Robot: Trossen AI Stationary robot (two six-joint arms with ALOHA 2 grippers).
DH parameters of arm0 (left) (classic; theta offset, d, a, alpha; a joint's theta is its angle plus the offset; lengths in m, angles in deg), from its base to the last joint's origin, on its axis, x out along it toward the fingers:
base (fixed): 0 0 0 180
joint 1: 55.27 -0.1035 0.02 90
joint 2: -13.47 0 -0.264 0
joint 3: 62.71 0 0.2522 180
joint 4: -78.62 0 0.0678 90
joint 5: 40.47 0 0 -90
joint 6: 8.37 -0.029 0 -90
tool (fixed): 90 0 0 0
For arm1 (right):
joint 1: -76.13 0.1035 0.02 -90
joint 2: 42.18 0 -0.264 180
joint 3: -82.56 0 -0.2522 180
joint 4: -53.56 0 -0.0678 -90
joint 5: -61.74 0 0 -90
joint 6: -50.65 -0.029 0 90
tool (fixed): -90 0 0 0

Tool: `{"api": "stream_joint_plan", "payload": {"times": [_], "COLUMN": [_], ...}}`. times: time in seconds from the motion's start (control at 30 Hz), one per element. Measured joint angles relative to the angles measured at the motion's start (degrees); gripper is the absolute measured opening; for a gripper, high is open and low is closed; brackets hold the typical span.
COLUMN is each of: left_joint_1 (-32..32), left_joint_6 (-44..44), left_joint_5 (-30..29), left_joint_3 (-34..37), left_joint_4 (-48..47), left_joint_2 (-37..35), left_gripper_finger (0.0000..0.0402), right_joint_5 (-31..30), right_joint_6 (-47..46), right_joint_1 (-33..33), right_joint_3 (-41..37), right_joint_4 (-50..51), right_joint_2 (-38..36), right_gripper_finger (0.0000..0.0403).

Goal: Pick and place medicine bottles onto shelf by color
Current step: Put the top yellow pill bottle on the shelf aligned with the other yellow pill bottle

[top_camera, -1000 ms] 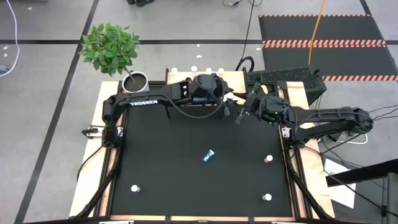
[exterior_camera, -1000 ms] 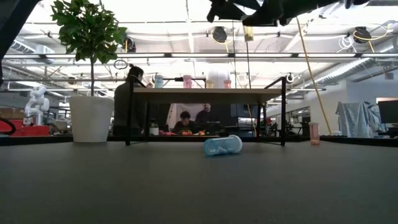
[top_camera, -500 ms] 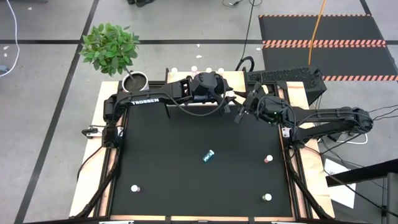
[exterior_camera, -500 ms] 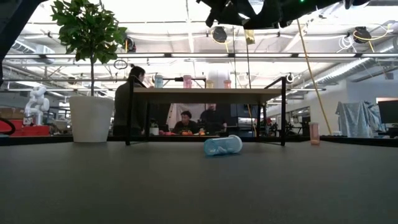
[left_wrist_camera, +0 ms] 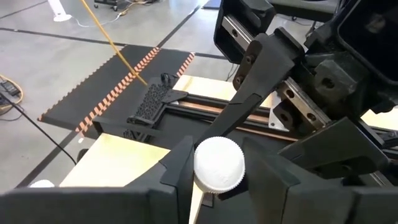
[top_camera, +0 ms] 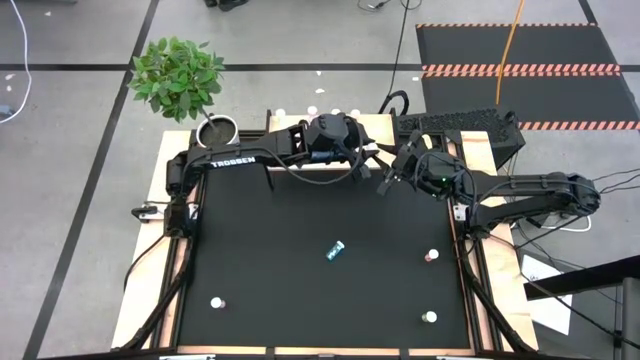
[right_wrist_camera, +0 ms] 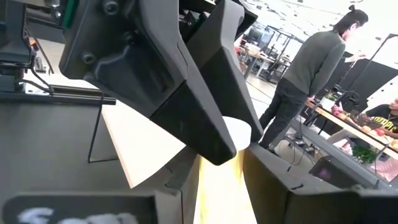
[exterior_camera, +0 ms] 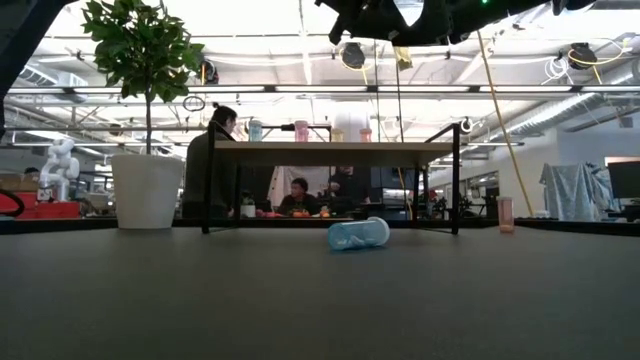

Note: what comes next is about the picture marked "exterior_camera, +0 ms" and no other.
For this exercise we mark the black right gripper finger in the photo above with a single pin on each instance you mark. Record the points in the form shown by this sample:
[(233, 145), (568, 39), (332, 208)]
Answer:
[(435, 27), (372, 20)]

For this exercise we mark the light pink pill bottle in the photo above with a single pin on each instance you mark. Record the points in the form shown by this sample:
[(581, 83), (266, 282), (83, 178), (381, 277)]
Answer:
[(365, 135)]

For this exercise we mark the blue pill bottle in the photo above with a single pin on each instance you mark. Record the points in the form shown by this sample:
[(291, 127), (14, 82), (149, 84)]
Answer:
[(357, 234), (255, 131)]

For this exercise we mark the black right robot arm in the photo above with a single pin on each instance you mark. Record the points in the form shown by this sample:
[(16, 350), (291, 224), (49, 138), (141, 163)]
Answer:
[(500, 15)]

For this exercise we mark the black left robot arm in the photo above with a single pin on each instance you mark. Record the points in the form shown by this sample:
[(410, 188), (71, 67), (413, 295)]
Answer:
[(15, 30)]

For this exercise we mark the long ceiling light strip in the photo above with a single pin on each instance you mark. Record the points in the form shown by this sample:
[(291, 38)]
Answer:
[(550, 89)]

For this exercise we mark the person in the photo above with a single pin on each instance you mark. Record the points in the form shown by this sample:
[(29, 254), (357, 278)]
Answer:
[(298, 200), (350, 186), (197, 165)]

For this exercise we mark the white hanging cloth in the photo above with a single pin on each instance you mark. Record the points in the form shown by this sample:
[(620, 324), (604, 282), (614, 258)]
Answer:
[(280, 180)]

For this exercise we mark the green leafy plant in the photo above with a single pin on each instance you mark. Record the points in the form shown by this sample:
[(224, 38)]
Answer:
[(140, 50)]

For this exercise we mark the grey cloth cover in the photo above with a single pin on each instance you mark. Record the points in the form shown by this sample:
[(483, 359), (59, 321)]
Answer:
[(575, 192)]

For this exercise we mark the black monitor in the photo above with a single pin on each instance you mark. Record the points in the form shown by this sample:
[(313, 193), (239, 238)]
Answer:
[(625, 180)]

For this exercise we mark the white plant pot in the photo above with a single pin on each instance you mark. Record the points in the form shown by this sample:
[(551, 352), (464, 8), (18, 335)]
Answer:
[(147, 192)]

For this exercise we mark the white humanoid robot figure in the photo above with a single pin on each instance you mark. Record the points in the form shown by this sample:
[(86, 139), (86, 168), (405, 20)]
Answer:
[(60, 170)]

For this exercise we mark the red box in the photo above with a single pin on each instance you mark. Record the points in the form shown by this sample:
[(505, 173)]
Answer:
[(50, 210)]

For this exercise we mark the wooden shelf black frame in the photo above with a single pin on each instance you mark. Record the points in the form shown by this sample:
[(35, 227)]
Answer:
[(330, 152)]

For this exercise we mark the silver ventilation duct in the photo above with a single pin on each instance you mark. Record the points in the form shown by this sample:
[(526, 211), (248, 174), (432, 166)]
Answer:
[(575, 112)]

